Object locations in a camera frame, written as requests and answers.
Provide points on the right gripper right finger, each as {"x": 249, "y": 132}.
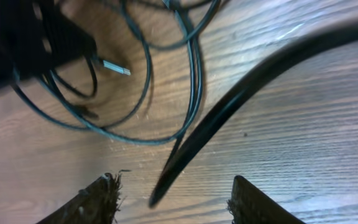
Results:
{"x": 249, "y": 205}

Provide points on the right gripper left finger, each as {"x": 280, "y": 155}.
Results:
{"x": 96, "y": 203}

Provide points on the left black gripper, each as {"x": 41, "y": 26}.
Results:
{"x": 36, "y": 37}

